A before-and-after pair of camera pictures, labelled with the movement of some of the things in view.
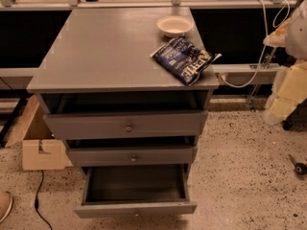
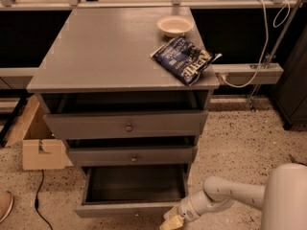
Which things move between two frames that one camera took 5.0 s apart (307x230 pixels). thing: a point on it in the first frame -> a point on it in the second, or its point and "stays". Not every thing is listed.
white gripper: [297, 38] -> [187, 210]
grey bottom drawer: [136, 190] stays
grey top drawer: [126, 125] stays
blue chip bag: [185, 58] stays
